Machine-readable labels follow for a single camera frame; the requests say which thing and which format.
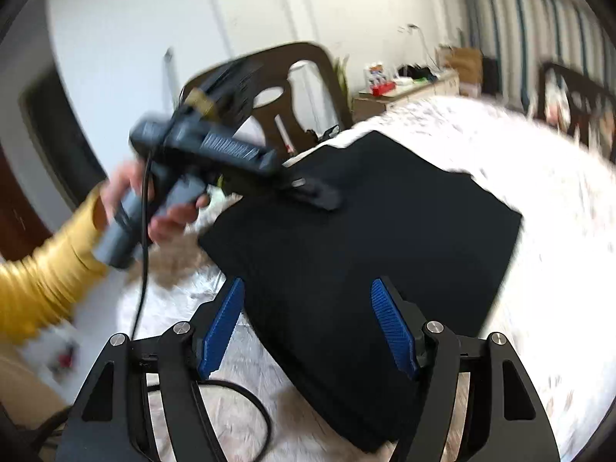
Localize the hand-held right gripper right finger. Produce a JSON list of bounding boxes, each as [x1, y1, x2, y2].
[[370, 276, 561, 462]]

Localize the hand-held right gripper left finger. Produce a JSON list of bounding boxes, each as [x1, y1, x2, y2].
[[55, 276, 246, 462]]

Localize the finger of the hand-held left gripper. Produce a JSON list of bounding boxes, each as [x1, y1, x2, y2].
[[279, 176, 343, 211]]

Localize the black pants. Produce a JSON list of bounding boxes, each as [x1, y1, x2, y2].
[[198, 131, 524, 453]]

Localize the person's left forearm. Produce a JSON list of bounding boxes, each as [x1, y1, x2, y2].
[[0, 187, 116, 342]]

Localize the person's left hand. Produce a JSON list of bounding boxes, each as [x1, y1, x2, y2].
[[103, 161, 213, 246]]

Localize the dark wooden chair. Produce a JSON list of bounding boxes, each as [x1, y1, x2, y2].
[[185, 41, 354, 164]]

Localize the low wooden cabinet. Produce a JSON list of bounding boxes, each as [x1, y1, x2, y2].
[[353, 71, 460, 123]]

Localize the brown cardboard box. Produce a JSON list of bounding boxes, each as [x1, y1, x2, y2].
[[443, 47, 483, 97]]

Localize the black box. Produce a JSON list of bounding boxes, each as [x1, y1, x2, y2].
[[481, 58, 501, 97]]

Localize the white quilted floral bedspread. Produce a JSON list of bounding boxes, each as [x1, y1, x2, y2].
[[115, 94, 616, 462]]

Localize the clear plastic bag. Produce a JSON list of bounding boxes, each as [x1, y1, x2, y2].
[[549, 77, 573, 126]]

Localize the striped curtain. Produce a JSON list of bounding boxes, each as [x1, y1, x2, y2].
[[452, 0, 616, 111]]

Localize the dark plastic chair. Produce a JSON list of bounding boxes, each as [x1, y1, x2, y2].
[[536, 62, 616, 162]]

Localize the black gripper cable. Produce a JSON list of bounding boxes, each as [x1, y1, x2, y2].
[[144, 379, 274, 462], [131, 149, 155, 340]]

